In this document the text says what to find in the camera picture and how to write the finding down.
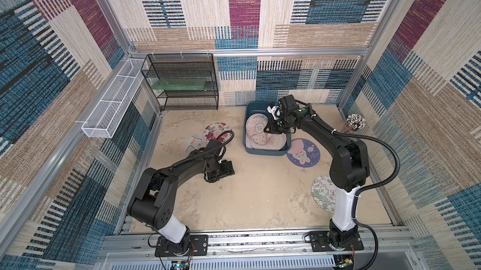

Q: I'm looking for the pink bear bow coaster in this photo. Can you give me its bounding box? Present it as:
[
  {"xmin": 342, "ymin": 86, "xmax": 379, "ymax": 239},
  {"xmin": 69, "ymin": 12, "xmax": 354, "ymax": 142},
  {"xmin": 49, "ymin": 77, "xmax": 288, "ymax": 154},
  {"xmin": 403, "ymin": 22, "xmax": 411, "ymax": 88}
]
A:
[{"xmin": 245, "ymin": 133, "xmax": 287, "ymax": 151}]

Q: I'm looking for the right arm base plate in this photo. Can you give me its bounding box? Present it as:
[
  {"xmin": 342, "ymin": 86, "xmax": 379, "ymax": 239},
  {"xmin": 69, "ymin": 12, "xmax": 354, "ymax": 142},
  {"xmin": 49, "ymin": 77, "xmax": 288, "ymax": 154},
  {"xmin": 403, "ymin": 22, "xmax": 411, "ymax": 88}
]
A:
[{"xmin": 303, "ymin": 228, "xmax": 365, "ymax": 252}]

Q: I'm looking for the white colourful doodle coaster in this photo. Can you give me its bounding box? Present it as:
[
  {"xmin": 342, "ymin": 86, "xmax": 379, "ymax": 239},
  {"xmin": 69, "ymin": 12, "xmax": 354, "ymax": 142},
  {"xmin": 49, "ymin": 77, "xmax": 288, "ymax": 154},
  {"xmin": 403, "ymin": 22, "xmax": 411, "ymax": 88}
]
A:
[{"xmin": 246, "ymin": 113, "xmax": 270, "ymax": 145}]

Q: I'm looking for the white wire mesh basket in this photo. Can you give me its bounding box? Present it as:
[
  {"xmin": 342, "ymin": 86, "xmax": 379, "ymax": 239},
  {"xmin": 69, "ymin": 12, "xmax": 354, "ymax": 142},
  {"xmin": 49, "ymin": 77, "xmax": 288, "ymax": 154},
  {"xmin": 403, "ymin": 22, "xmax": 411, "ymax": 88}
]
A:
[{"xmin": 81, "ymin": 59, "xmax": 144, "ymax": 138}]

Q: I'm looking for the purple space bunny coaster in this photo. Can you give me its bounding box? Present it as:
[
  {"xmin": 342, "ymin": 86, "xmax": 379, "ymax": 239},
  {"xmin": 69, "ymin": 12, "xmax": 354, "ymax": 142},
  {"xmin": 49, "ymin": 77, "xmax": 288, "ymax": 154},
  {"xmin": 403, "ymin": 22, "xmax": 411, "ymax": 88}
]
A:
[{"xmin": 287, "ymin": 138, "xmax": 321, "ymax": 168}]

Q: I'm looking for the teal plastic storage box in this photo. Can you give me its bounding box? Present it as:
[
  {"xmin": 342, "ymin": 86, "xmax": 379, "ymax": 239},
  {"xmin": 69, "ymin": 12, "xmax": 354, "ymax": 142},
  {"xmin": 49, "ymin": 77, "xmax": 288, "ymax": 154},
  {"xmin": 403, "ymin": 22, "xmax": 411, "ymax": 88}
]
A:
[{"xmin": 243, "ymin": 101, "xmax": 291, "ymax": 156}]

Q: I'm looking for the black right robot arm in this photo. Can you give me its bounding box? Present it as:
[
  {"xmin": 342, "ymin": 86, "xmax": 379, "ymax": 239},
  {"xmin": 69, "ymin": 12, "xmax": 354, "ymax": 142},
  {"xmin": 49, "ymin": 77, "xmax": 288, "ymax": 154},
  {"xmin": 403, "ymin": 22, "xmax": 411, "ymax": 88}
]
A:
[{"xmin": 264, "ymin": 95, "xmax": 401, "ymax": 251}]

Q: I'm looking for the black wire mesh shelf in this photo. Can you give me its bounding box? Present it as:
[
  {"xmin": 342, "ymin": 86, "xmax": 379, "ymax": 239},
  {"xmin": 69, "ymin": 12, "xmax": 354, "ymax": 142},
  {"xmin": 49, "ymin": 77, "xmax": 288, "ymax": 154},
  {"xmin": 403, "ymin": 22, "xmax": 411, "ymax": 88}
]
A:
[{"xmin": 141, "ymin": 53, "xmax": 219, "ymax": 111}]

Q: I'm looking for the white green floral coaster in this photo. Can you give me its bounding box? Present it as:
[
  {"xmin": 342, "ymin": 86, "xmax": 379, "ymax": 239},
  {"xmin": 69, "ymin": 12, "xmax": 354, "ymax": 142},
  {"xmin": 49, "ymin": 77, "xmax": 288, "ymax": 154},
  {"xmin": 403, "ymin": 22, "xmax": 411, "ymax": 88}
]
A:
[{"xmin": 311, "ymin": 175, "xmax": 336, "ymax": 214}]

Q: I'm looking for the green board on shelf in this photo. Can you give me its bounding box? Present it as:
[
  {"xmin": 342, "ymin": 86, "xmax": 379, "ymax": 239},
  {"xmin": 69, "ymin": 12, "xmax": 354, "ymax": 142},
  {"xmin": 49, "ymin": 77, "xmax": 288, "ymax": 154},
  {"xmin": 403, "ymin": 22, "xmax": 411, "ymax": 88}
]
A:
[{"xmin": 151, "ymin": 78, "xmax": 207, "ymax": 91}]

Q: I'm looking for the red rose floral coaster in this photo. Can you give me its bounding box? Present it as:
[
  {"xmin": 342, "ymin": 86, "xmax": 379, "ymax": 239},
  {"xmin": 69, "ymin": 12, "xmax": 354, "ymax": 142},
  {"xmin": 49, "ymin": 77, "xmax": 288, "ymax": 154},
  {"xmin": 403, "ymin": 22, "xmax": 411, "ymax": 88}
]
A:
[{"xmin": 202, "ymin": 122, "xmax": 232, "ymax": 143}]

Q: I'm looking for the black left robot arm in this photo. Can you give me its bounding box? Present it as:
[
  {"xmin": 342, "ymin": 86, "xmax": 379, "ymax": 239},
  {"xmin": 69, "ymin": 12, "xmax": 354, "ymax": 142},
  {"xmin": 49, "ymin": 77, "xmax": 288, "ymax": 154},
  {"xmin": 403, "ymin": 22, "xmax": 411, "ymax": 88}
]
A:
[{"xmin": 127, "ymin": 130, "xmax": 235, "ymax": 245}]

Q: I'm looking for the clear cup of pencils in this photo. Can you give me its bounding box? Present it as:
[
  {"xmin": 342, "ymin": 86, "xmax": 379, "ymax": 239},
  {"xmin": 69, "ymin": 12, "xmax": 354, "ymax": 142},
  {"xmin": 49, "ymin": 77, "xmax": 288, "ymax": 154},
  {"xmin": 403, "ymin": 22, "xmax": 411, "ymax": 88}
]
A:
[{"xmin": 341, "ymin": 113, "xmax": 367, "ymax": 134}]

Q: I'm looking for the white cat coaster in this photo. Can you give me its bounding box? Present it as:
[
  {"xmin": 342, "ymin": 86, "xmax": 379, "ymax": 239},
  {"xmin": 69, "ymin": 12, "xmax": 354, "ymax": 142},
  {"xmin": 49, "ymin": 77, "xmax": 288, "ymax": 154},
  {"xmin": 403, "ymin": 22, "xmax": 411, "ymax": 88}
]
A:
[{"xmin": 184, "ymin": 133, "xmax": 207, "ymax": 156}]

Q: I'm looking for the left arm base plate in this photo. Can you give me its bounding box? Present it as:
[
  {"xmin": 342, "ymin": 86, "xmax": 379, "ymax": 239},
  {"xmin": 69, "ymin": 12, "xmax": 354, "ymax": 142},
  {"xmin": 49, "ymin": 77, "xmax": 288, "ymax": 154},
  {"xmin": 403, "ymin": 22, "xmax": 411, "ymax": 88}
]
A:
[{"xmin": 155, "ymin": 234, "xmax": 209, "ymax": 257}]

